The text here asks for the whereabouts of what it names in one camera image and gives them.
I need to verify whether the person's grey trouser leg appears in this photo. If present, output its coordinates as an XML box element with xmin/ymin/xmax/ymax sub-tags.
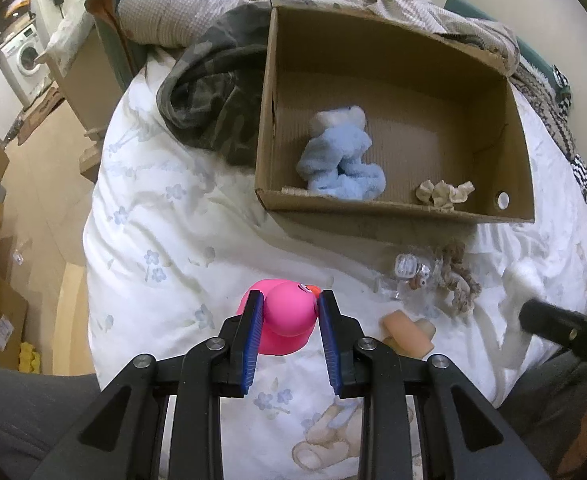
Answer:
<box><xmin>0</xmin><ymin>362</ymin><xmax>101</xmax><ymax>480</ymax></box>

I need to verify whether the light blue plush towel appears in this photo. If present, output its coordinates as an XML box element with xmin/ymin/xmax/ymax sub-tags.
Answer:
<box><xmin>296</xmin><ymin>105</ymin><xmax>387</xmax><ymax>202</ymax></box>

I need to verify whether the white washing machine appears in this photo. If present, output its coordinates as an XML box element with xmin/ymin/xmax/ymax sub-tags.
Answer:
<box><xmin>0</xmin><ymin>22</ymin><xmax>55</xmax><ymax>108</ymax></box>

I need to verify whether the white floral bed sheet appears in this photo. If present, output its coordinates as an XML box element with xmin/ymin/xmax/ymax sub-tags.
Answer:
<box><xmin>82</xmin><ymin>45</ymin><xmax>587</xmax><ymax>480</ymax></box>

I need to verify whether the camouflage garment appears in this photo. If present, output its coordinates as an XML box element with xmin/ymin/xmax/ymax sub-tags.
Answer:
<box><xmin>156</xmin><ymin>2</ymin><xmax>274</xmax><ymax>167</ymax></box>

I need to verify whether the black white striped cloth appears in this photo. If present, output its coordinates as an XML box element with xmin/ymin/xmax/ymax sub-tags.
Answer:
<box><xmin>511</xmin><ymin>57</ymin><xmax>587</xmax><ymax>221</ymax></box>

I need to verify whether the clear plastic wrapper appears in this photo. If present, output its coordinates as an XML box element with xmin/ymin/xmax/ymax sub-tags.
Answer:
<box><xmin>376</xmin><ymin>252</ymin><xmax>445</xmax><ymax>303</ymax></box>

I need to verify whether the peach wooden block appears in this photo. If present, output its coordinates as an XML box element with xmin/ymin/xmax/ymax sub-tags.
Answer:
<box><xmin>382</xmin><ymin>311</ymin><xmax>437</xmax><ymax>359</ymax></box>

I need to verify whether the beige wooden cabinet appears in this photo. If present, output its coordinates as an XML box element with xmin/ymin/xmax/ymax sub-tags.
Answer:
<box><xmin>48</xmin><ymin>15</ymin><xmax>119</xmax><ymax>183</ymax></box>

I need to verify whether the cardboard box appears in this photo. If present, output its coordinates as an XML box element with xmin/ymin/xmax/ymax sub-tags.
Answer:
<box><xmin>253</xmin><ymin>6</ymin><xmax>536</xmax><ymax>226</ymax></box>

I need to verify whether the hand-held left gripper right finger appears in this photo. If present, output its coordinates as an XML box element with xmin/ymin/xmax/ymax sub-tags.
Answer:
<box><xmin>316</xmin><ymin>289</ymin><xmax>554</xmax><ymax>480</ymax></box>

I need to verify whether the pink rubber duck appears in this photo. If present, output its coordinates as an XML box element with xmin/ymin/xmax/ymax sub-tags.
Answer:
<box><xmin>240</xmin><ymin>280</ymin><xmax>323</xmax><ymax>357</ymax></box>

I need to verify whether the yellow sponge toy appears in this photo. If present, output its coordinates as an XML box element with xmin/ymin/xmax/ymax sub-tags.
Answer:
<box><xmin>17</xmin><ymin>341</ymin><xmax>42</xmax><ymax>373</ymax></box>

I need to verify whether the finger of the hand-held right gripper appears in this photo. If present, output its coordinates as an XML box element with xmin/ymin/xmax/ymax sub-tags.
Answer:
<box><xmin>518</xmin><ymin>300</ymin><xmax>587</xmax><ymax>377</ymax></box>

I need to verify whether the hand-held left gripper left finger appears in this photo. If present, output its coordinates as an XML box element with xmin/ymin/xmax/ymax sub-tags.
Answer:
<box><xmin>29</xmin><ymin>290</ymin><xmax>265</xmax><ymax>480</ymax></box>

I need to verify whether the brown cardboard carton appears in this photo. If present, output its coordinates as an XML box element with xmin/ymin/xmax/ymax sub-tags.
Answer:
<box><xmin>0</xmin><ymin>275</ymin><xmax>30</xmax><ymax>366</ymax></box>

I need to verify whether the beige knotted rope toy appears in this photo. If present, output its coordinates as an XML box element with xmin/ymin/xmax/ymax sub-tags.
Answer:
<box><xmin>436</xmin><ymin>241</ymin><xmax>483</xmax><ymax>317</ymax></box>

